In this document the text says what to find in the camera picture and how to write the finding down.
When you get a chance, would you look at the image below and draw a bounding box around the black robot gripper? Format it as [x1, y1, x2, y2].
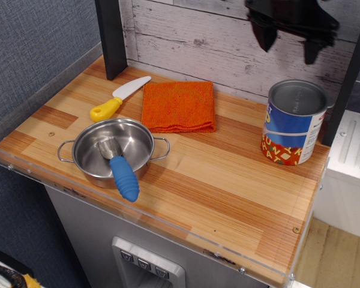
[245, 1, 339, 65]

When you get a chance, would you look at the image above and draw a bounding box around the blue labelled soup can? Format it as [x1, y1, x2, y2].
[260, 79, 335, 166]

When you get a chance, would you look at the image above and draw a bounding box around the silver steel pot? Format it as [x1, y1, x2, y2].
[57, 118, 170, 188]

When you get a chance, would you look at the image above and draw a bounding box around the orange folded cloth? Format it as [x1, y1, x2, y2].
[142, 82, 217, 133]

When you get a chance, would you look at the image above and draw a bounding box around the white toy sink unit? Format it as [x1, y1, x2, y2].
[313, 110, 360, 237]

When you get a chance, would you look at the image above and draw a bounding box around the clear acrylic table guard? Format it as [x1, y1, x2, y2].
[0, 46, 329, 287]

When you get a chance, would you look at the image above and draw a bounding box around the grey toy fridge cabinet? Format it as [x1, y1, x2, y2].
[46, 185, 267, 287]

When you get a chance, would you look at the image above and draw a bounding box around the silver ice dispenser panel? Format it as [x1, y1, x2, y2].
[112, 236, 186, 287]

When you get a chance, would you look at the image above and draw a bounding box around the yellow black object bottom left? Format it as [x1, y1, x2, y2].
[22, 274, 42, 288]

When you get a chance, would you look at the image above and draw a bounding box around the black right shelf post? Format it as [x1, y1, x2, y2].
[322, 34, 360, 146]

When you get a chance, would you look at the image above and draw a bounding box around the black shelf post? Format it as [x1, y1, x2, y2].
[95, 0, 128, 80]
[322, 34, 360, 146]

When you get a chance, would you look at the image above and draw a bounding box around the black left shelf post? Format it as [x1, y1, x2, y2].
[95, 0, 128, 80]

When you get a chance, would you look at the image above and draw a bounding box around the yellow handled toy knife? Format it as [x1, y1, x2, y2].
[89, 76, 152, 122]

